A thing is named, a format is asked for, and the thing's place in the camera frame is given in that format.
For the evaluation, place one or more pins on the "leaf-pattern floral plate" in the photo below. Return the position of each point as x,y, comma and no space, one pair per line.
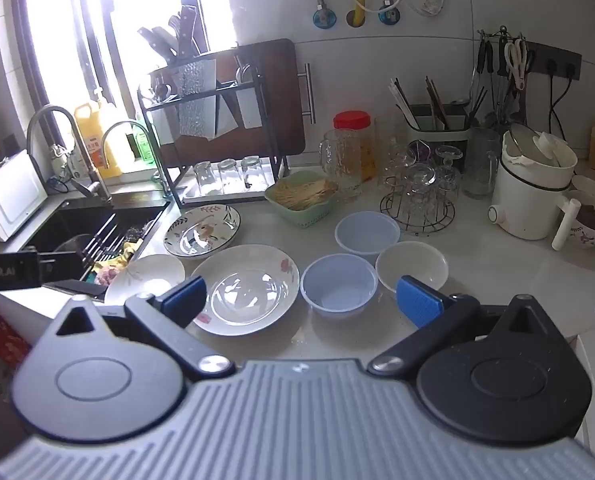
202,232

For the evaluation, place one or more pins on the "yellow cloth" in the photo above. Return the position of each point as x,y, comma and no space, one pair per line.
122,257

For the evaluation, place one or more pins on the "floral print mug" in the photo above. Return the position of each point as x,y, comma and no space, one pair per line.
592,235

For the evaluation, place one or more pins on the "large inverted glass cup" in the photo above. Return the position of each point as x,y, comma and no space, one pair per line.
418,185

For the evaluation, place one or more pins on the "pale green cup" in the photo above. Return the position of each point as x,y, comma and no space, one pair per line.
588,185

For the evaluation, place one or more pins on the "small white plate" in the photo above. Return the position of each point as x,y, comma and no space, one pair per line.
147,272

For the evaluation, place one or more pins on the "white bowl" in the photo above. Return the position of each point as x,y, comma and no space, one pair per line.
412,262

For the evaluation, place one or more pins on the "textured glass mug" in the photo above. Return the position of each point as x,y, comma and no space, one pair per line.
340,160

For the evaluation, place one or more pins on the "black wall power strip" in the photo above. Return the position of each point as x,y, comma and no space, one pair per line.
552,62

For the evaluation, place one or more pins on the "green bottle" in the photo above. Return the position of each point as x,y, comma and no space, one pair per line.
140,142

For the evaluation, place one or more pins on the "pale blue plastic bowl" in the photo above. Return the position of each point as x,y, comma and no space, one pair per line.
367,232
337,285

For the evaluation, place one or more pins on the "textured clear board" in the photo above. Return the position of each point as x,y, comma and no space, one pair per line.
197,95

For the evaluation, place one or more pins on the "black roll-up sink rack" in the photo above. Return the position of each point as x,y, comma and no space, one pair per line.
107,237

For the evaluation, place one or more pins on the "stemmed glass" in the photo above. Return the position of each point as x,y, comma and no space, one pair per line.
448,165

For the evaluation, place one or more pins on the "black metal dish rack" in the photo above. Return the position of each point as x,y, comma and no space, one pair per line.
212,91

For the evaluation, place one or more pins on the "white chopsticks bunch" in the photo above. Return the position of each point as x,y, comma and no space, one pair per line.
402,100

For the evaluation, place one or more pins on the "large white pink-flower plate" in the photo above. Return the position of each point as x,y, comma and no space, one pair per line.
250,290

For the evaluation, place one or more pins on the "brown cutting board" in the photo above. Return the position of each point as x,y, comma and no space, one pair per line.
277,110

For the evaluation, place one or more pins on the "grey pull-down faucet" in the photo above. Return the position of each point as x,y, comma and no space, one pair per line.
79,135

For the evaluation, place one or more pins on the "brown chopsticks bunch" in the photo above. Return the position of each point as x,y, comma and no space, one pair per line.
436,102

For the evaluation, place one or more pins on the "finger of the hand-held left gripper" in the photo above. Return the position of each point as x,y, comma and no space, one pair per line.
77,288

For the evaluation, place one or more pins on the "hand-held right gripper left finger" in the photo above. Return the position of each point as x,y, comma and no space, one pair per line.
185,296

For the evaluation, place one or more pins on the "dried noodles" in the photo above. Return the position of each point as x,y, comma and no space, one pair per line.
305,192

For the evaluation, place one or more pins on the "small drinking glass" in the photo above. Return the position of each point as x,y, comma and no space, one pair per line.
230,176
205,179
255,174

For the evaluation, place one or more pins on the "white electric cooking pot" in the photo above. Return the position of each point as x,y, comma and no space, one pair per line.
522,210

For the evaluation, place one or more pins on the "white drip tray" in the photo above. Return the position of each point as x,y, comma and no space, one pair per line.
227,198

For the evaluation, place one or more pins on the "yellow detergent bottle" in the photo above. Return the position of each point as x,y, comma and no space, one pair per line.
89,130

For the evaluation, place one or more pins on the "white countertop appliance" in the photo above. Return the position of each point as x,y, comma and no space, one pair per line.
9,195

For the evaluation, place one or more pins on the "black kitchen sink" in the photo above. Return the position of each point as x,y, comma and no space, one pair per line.
77,220

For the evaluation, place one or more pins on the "green chopstick holder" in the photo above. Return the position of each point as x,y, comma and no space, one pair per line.
440,121

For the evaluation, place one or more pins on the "red-lid plastic jar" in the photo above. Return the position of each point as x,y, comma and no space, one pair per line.
352,121

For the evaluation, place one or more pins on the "window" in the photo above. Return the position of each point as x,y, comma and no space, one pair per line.
57,35

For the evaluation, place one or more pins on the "curved steel faucet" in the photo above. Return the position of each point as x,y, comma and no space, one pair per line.
109,132

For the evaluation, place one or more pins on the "green plastic basket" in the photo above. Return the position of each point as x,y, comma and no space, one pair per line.
297,217

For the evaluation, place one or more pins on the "black hanging utensils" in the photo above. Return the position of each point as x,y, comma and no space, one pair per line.
483,65

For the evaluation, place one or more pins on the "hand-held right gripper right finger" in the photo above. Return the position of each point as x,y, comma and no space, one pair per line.
417,302

